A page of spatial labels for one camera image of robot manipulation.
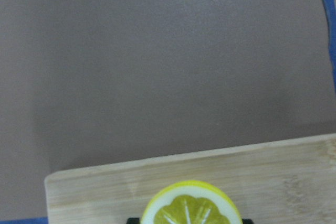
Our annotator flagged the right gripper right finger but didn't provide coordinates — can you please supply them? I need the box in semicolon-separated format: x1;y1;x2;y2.
242;219;254;224

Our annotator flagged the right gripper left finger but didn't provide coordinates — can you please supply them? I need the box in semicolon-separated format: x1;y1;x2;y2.
126;218;140;224

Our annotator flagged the yellow lemon half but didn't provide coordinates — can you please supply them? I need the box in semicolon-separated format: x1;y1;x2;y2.
140;180;243;223

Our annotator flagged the bamboo cutting board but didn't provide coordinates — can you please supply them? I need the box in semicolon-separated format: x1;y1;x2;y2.
45;134;335;223

